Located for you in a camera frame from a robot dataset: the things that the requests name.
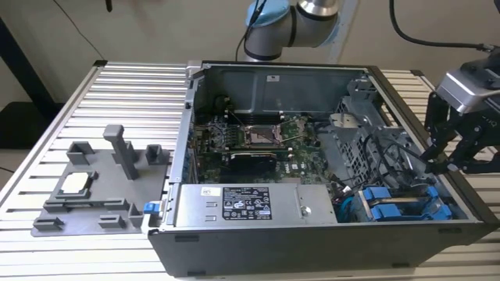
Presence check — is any green motherboard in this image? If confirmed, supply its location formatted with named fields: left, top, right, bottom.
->
left=192, top=113, right=334, bottom=184

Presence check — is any black and grey PC case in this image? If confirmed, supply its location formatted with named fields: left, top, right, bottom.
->
left=147, top=59, right=500, bottom=278

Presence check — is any black box beside table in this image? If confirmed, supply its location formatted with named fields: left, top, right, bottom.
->
left=0, top=100, right=64, bottom=150

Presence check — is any metal CPU socket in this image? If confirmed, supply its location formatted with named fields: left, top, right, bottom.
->
left=235, top=124, right=283, bottom=146

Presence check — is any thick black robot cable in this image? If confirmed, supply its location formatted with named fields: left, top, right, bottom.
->
left=390, top=0, right=498, bottom=54

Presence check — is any grey plastic parts rack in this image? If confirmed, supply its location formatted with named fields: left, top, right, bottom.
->
left=30, top=124, right=174, bottom=237

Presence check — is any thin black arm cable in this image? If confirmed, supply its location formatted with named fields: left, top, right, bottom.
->
left=234, top=0, right=271, bottom=61

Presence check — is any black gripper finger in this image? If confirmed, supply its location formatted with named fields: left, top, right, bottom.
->
left=424, top=136, right=500, bottom=176
left=420, top=91, right=462, bottom=165

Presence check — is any grey metal power supply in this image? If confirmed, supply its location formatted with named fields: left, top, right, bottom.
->
left=172, top=183, right=339, bottom=228

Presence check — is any silver CPU chip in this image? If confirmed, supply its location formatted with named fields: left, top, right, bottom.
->
left=56, top=172, right=99, bottom=196

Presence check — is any perforated metal disk bay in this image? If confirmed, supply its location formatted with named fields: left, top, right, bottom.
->
left=327, top=78, right=428, bottom=183

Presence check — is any black graphics card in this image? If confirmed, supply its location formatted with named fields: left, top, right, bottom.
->
left=220, top=150, right=290, bottom=183

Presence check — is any blue disk wire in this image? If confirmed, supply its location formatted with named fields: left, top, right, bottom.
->
left=335, top=192, right=356, bottom=222

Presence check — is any thin metal locking lever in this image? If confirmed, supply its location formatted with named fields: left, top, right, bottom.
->
left=224, top=108, right=252, bottom=128

